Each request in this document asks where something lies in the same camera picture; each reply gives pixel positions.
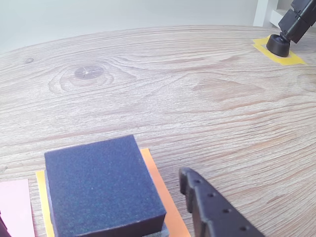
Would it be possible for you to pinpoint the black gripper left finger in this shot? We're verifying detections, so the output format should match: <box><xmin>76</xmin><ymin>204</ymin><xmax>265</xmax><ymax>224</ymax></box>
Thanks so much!
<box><xmin>0</xmin><ymin>209</ymin><xmax>12</xmax><ymax>237</ymax></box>

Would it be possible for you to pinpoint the orange paper sheet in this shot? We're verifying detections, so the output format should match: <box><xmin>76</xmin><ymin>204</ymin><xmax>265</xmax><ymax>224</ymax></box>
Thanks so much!
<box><xmin>35</xmin><ymin>147</ymin><xmax>192</xmax><ymax>237</ymax></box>

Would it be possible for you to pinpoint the medium dark foam block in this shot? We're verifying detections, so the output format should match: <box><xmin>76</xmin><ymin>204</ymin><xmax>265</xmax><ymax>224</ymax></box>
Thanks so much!
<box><xmin>44</xmin><ymin>134</ymin><xmax>167</xmax><ymax>237</ymax></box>

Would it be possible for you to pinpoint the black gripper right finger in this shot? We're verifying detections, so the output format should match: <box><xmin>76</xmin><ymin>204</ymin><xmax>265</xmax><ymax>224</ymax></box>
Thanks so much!
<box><xmin>179</xmin><ymin>167</ymin><xmax>266</xmax><ymax>237</ymax></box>

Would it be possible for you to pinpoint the pink paper sheet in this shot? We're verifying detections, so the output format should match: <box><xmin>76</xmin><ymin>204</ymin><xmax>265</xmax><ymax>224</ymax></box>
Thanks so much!
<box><xmin>0</xmin><ymin>178</ymin><xmax>37</xmax><ymax>237</ymax></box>

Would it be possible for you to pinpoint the large grey foam block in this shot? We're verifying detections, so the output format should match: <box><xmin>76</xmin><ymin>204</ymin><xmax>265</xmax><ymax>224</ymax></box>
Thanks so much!
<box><xmin>43</xmin><ymin>169</ymin><xmax>171</xmax><ymax>237</ymax></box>

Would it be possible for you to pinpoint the white shelf unit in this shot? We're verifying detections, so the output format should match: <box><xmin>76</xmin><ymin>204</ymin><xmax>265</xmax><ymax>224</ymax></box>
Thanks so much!
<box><xmin>252</xmin><ymin>0</ymin><xmax>316</xmax><ymax>28</ymax></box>

